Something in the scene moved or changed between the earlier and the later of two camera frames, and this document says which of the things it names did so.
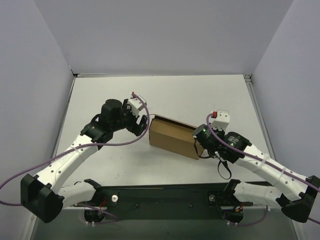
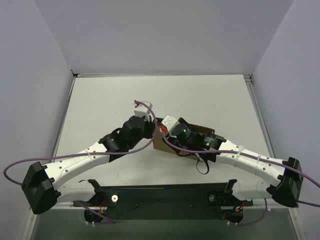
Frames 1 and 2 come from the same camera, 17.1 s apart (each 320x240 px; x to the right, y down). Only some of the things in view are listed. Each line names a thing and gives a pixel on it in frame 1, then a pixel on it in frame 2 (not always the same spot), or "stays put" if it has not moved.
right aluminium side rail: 250,81 stays put
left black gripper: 136,124 → 150,127
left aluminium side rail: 65,115 stays put
